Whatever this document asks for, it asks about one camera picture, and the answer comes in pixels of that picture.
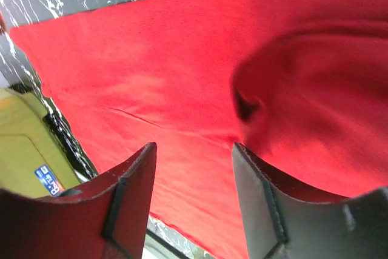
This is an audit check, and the olive green plastic bin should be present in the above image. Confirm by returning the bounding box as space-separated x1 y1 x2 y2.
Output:
1 88 82 198

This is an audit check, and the red t shirt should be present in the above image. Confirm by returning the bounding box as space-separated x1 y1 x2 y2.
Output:
10 0 387 258

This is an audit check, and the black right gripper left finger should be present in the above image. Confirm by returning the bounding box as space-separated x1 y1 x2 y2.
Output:
1 143 157 258

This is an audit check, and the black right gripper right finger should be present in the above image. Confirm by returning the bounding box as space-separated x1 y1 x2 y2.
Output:
233 143 387 258

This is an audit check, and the blue label sticker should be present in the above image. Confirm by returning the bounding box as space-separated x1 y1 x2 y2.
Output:
34 164 64 197

